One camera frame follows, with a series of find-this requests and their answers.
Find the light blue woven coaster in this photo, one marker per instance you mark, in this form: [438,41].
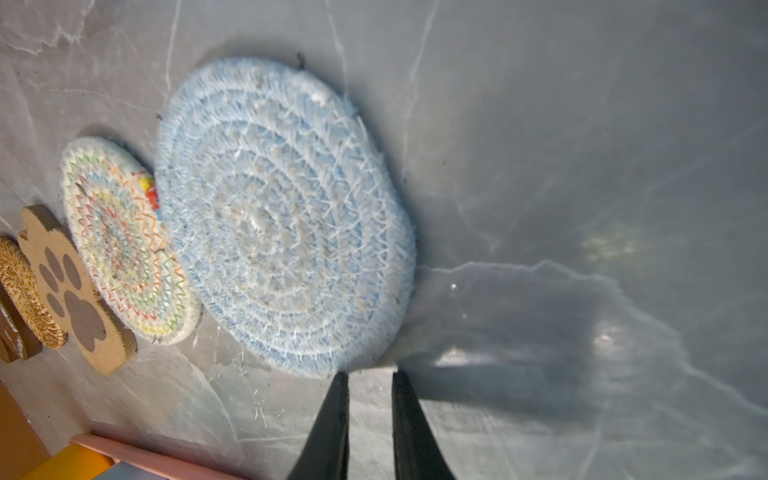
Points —
[284,216]

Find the multicolour woven round coaster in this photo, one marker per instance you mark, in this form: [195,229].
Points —
[113,211]

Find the yellow mug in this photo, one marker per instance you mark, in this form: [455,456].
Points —
[75,462]

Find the woven rattan round coaster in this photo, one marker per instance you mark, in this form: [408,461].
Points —
[19,282]

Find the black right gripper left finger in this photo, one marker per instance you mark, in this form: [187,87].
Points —
[326,452]

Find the cork paw print coaster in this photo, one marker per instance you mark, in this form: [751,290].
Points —
[66,288]

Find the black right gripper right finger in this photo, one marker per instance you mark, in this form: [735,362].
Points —
[416,452]

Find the pink rectangular tray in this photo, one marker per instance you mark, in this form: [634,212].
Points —
[161,465]

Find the glossy round wooden coaster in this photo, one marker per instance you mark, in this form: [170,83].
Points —
[18,342]

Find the light blue mug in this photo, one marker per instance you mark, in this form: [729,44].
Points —
[127,471]

